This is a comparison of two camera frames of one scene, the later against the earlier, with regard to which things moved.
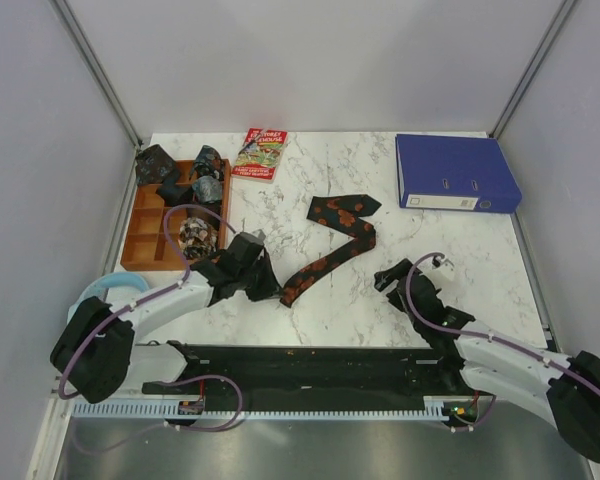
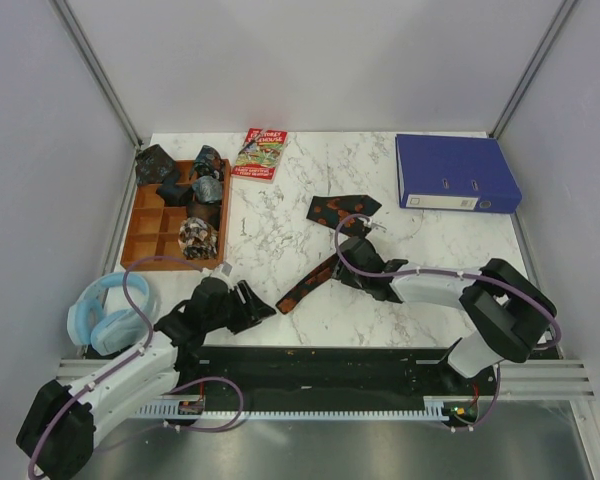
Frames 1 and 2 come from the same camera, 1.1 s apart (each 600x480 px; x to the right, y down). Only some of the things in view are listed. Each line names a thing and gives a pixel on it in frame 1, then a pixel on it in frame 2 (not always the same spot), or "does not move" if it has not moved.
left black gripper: x=271 y=287 → x=251 y=312
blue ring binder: x=437 y=171 does not move
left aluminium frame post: x=93 y=63 does not move
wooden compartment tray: x=145 y=246 does not move
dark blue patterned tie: x=153 y=165 does not move
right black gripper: x=383 y=277 → x=339 y=273
